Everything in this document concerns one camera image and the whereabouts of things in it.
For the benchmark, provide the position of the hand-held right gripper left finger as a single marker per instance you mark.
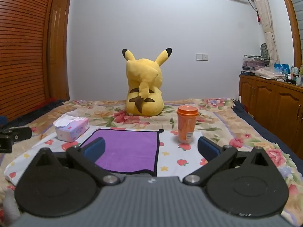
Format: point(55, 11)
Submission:
point(95, 149)

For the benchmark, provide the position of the tissue box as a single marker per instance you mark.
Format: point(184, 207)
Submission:
point(72, 130)

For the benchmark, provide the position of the beige patterned curtain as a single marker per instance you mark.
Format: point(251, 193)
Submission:
point(266, 16)

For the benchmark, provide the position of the stack of folded cloths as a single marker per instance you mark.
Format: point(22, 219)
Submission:
point(254, 62)

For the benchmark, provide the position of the purple towel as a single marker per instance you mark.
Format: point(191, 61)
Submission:
point(132, 144)

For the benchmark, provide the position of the wooden cabinet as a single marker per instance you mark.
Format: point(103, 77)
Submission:
point(272, 104)

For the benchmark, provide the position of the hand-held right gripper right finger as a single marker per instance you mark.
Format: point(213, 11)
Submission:
point(208, 148)

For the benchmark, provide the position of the yellow plush toy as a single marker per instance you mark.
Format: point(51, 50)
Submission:
point(144, 85)

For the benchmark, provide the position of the dark blue red cloth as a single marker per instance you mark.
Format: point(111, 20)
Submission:
point(42, 108)

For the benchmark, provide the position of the blue packet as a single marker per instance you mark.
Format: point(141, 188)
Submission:
point(281, 68)

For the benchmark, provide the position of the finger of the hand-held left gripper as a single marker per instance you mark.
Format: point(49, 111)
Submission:
point(14, 137)

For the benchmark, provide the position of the wooden window frame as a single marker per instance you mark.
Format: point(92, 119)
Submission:
point(292, 23)

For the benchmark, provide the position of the white wall socket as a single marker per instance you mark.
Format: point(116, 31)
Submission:
point(202, 56)

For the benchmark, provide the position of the beige crumpled cloth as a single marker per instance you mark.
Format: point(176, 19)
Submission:
point(267, 72)

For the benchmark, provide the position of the grey fuzzy cloth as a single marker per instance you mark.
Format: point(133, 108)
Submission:
point(8, 205)

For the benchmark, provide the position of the small bottle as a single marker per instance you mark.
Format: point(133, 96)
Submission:
point(293, 72)

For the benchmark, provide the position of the yellow green bottle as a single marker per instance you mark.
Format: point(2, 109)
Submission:
point(301, 69)

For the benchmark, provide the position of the red wall hanging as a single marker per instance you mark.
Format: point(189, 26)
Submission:
point(258, 19)

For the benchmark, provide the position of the wooden slatted wardrobe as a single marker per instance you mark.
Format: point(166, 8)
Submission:
point(23, 52)

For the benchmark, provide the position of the dark flat box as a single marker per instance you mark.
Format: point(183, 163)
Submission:
point(247, 73)

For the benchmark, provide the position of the floral blanket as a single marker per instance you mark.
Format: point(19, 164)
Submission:
point(258, 139)

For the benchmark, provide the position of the small dark fan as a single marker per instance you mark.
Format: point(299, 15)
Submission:
point(264, 50)

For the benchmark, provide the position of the navy bed sheet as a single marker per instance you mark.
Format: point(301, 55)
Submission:
point(260, 132)

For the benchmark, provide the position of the orange lidded cup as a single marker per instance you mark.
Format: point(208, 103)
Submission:
point(186, 125)

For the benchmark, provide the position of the wooden door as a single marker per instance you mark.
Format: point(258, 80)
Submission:
point(59, 52)

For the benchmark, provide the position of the white fruit print cloth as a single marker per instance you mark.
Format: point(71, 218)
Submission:
point(170, 156)

